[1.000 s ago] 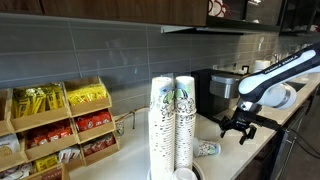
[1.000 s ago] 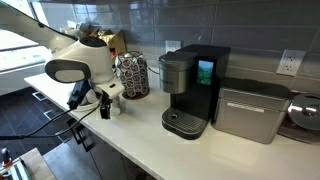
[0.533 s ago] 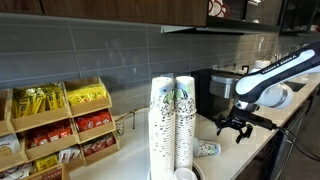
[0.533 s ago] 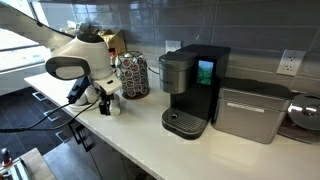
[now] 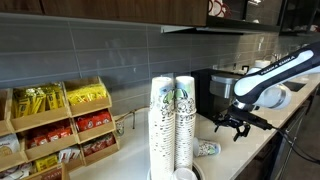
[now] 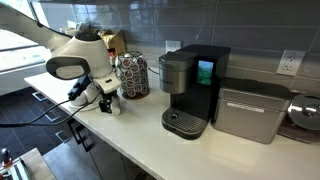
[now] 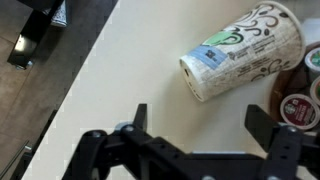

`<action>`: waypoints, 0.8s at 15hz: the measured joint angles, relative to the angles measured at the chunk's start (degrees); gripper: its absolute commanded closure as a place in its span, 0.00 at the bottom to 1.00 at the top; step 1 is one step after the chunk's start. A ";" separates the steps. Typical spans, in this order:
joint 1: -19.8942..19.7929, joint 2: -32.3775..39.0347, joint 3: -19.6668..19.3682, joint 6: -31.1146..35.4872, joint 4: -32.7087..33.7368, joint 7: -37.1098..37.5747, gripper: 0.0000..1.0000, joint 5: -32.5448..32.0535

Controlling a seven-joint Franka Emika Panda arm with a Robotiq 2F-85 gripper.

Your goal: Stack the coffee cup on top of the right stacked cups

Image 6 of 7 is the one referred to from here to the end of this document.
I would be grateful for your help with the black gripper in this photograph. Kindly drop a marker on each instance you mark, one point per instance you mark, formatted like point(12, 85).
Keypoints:
point(108, 96)

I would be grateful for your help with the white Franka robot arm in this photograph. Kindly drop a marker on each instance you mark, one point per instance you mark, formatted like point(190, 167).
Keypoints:
point(86, 53)

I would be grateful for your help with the black silver coffee machine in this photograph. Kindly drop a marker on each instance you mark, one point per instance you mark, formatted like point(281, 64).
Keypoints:
point(190, 96)

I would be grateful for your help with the white paper towel roll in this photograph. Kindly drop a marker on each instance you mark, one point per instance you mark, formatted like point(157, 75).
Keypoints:
point(83, 101)

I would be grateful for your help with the dark lower cabinet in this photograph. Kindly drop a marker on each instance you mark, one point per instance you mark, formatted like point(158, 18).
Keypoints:
point(100, 156)

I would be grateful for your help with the brown cardboard box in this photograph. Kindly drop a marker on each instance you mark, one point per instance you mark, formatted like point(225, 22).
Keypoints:
point(115, 41)

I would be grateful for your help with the light wooden stand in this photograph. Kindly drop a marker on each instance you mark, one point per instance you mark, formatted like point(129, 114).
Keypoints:
point(38, 165)

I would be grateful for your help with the red and black tool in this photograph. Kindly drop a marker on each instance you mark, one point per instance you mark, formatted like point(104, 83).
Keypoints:
point(6, 158)

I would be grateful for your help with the stainless steel box black lid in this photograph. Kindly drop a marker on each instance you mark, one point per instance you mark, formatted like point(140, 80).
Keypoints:
point(250, 110)

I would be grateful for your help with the round container chrome lid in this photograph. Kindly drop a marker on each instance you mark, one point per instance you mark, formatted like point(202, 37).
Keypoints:
point(305, 111)

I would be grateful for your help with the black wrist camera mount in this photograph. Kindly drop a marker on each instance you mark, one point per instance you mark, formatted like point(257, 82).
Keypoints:
point(79, 87)

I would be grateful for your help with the white wall outlet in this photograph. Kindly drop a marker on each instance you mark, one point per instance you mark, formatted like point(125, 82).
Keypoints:
point(290, 62)
point(173, 46)

